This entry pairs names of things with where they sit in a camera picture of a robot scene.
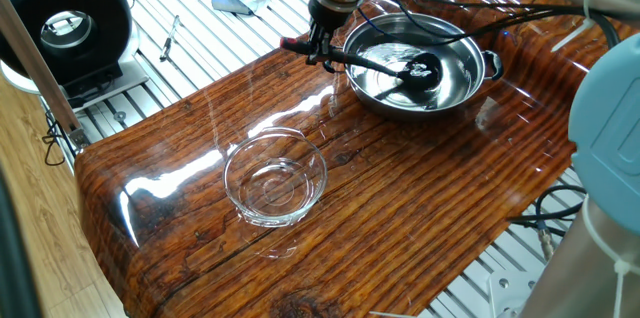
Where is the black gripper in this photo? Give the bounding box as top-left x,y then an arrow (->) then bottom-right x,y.
305,0 -> 357,65

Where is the black ladle with red accents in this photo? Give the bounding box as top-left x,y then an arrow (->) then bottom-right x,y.
279,36 -> 445,93

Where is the clear glass bowl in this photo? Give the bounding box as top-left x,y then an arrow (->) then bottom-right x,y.
222,126 -> 329,228

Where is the small screwdriver tool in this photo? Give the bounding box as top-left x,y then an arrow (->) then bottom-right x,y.
159,14 -> 181,63

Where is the glossy wood grain table mat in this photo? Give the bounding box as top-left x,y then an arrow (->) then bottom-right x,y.
73,0 -> 639,318

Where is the white zip tie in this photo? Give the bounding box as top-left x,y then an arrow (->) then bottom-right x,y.
582,195 -> 640,318
549,0 -> 614,53

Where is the brown wooden beam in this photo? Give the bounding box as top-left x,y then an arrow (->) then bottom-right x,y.
0,0 -> 91,152

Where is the steel pan with black handles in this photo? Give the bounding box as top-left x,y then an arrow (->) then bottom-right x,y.
322,12 -> 505,120

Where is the black base cable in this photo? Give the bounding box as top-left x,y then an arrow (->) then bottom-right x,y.
507,185 -> 586,237

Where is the thin black cable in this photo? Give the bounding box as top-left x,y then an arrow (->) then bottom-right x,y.
41,109 -> 69,167

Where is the black ring light on stand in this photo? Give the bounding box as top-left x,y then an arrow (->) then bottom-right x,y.
0,0 -> 150,112

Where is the metal cable connector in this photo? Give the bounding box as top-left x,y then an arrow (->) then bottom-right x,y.
537,222 -> 556,262

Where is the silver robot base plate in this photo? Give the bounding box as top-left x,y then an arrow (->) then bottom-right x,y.
487,270 -> 544,318

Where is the dark foreground frame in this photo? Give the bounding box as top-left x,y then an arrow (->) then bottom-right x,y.
0,165 -> 42,318

